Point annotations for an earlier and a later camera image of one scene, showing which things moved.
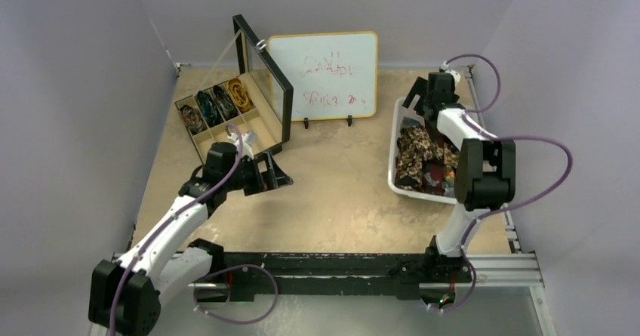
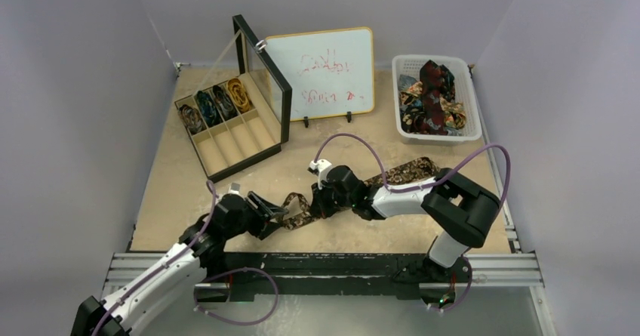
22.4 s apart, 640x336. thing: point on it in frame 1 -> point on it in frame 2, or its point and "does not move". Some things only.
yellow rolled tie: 239,94 does not move
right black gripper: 417,101 -> 323,201
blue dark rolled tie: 210,112 does not move
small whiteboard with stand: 333,75 does not move
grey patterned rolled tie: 192,119 does not move
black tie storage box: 258,100 does not move
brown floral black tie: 415,148 -> 413,171
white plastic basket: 420,164 -> 465,95
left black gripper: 260,179 -> 263,215
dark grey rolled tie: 226,105 does not move
